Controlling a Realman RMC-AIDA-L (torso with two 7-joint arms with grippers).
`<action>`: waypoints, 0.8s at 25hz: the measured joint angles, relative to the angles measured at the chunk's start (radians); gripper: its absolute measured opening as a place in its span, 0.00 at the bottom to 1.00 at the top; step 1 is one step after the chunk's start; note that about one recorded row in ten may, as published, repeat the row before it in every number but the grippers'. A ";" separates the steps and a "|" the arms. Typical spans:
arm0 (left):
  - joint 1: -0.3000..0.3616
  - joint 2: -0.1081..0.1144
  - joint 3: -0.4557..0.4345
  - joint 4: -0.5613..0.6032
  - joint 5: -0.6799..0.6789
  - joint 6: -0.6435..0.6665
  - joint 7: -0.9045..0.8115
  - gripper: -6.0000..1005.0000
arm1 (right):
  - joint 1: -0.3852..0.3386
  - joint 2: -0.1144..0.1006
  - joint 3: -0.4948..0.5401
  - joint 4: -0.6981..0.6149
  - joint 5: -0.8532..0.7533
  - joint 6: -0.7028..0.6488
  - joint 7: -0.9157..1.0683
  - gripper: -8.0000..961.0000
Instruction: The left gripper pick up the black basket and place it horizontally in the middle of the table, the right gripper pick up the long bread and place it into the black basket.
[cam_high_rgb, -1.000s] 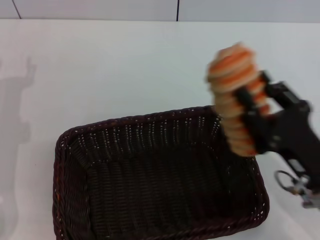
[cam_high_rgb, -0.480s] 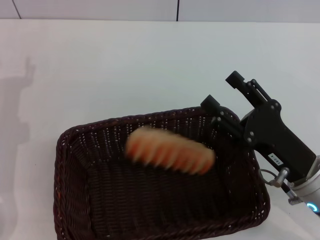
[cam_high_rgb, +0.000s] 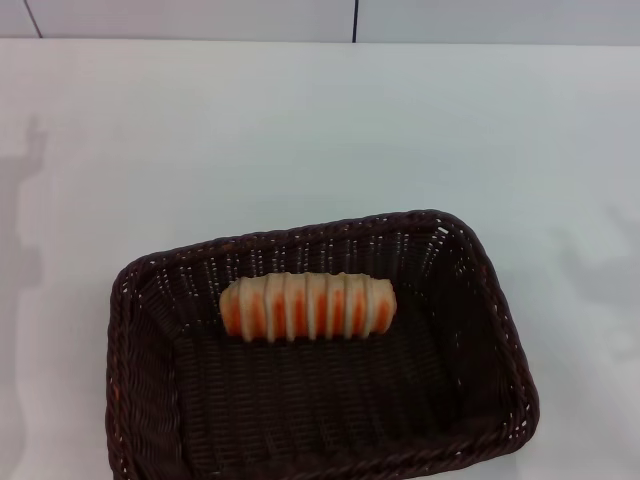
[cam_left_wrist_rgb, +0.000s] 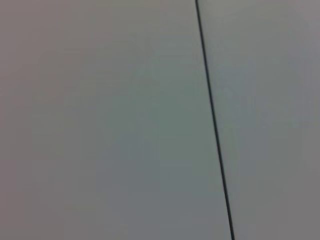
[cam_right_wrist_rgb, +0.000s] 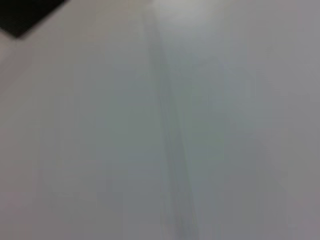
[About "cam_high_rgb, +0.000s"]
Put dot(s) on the orange striped bread roll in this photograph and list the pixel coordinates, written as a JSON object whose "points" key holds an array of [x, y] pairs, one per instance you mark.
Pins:
{"points": [[307, 310]]}

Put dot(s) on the dark brown woven basket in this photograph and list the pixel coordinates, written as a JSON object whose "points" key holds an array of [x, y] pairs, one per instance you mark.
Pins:
{"points": [[320, 400]]}

